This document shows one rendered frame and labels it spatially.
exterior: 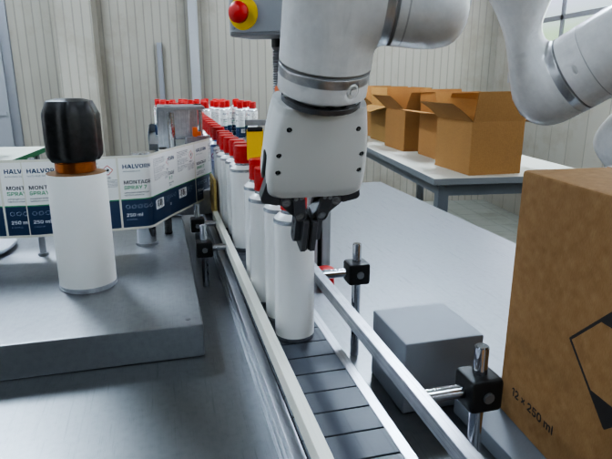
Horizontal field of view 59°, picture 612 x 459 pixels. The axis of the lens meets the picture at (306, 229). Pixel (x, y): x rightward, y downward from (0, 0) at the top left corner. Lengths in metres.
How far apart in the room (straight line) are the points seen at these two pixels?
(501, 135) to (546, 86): 1.76
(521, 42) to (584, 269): 0.46
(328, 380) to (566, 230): 0.30
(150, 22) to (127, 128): 0.95
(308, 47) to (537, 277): 0.31
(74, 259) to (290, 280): 0.38
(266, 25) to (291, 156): 0.58
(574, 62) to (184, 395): 0.70
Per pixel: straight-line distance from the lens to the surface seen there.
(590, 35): 0.91
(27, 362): 0.81
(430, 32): 0.48
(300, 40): 0.48
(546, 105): 0.93
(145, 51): 5.26
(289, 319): 0.70
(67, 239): 0.91
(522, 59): 0.91
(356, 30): 0.47
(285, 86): 0.50
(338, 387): 0.63
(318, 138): 0.52
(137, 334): 0.78
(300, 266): 0.67
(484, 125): 2.62
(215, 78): 5.21
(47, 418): 0.73
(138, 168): 1.12
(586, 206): 0.51
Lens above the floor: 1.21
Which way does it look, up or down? 15 degrees down
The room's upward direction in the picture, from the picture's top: straight up
